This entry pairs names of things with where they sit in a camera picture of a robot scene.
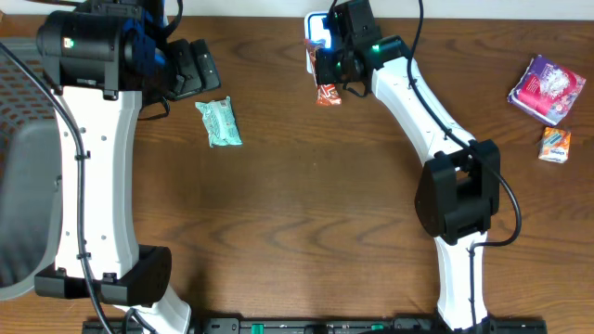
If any mint green snack packet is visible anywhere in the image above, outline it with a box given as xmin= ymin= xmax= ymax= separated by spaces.
xmin=195 ymin=96 xmax=242 ymax=148

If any orange snack bar wrapper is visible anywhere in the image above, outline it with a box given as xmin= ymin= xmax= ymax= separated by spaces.
xmin=304 ymin=39 xmax=342 ymax=107

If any purple red noodle packet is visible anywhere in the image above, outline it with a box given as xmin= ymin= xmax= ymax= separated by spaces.
xmin=507 ymin=55 xmax=587 ymax=126

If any small orange snack box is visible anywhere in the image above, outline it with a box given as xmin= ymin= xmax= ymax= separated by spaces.
xmin=538 ymin=127 xmax=571 ymax=163

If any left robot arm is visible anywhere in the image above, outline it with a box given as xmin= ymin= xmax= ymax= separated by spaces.
xmin=34 ymin=0 xmax=221 ymax=333

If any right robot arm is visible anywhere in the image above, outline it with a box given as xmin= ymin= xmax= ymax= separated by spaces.
xmin=305 ymin=1 xmax=500 ymax=333

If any grey plastic mesh basket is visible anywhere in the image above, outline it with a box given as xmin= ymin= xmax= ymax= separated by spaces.
xmin=1 ymin=55 xmax=61 ymax=301

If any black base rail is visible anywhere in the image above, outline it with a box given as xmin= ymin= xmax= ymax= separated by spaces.
xmin=82 ymin=316 xmax=549 ymax=334

